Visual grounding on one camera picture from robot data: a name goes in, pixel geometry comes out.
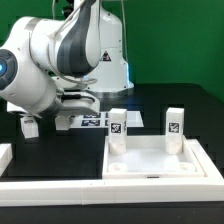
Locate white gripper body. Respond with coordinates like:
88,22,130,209
53,92,100,116

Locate white square table top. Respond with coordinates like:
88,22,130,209
102,135,205,179

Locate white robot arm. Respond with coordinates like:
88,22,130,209
0,0,133,118

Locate white fiducial marker sheet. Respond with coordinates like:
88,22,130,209
71,111,144,128

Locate white U-shaped obstacle fence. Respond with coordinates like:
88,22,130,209
0,140,224,207

